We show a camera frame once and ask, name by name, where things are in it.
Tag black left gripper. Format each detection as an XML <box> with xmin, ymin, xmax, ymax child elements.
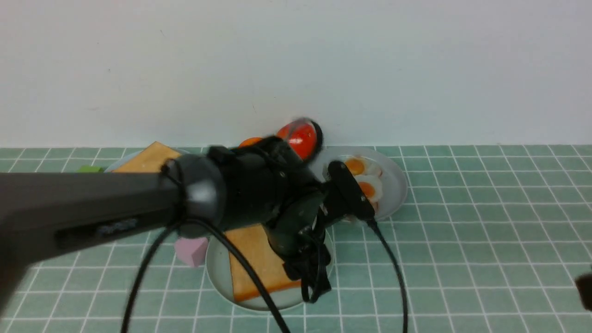
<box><xmin>207</xmin><ymin>138</ymin><xmax>333</xmax><ymax>304</ymax></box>

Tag toast slice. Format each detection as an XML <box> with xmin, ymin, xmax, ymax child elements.
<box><xmin>113</xmin><ymin>142</ymin><xmax>181</xmax><ymax>173</ymax></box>
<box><xmin>225</xmin><ymin>225</ymin><xmax>300</xmax><ymax>302</ymax></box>

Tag fried egg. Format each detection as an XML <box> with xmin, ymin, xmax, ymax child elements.
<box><xmin>344</xmin><ymin>156</ymin><xmax>382</xmax><ymax>177</ymax></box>
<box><xmin>354</xmin><ymin>175</ymin><xmax>383</xmax><ymax>203</ymax></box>
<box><xmin>370</xmin><ymin>202</ymin><xmax>379</xmax><ymax>215</ymax></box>

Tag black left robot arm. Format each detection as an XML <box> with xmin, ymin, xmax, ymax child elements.
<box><xmin>1</xmin><ymin>137</ymin><xmax>326</xmax><ymax>312</ymax></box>

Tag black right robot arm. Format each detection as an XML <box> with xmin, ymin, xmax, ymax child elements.
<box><xmin>574</xmin><ymin>272</ymin><xmax>592</xmax><ymax>312</ymax></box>

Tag green front plate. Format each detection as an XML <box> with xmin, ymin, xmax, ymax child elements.
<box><xmin>206</xmin><ymin>233</ymin><xmax>333</xmax><ymax>312</ymax></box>

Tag grey egg plate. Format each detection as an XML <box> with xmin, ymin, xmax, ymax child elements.
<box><xmin>310</xmin><ymin>146</ymin><xmax>407</xmax><ymax>220</ymax></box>

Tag pink cube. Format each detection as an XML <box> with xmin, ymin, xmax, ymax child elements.
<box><xmin>174</xmin><ymin>237</ymin><xmax>209</xmax><ymax>267</ymax></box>

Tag red tomato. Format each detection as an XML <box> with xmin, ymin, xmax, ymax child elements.
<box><xmin>276</xmin><ymin>118</ymin><xmax>320</xmax><ymax>161</ymax></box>

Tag orange fruit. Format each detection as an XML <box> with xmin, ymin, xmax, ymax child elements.
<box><xmin>238</xmin><ymin>137</ymin><xmax>263</xmax><ymax>148</ymax></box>

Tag grey bread plate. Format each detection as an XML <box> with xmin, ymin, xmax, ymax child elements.
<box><xmin>104</xmin><ymin>148</ymin><xmax>190</xmax><ymax>173</ymax></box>

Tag green cube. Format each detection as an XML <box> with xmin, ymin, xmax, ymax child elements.
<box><xmin>76</xmin><ymin>165</ymin><xmax>104</xmax><ymax>173</ymax></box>

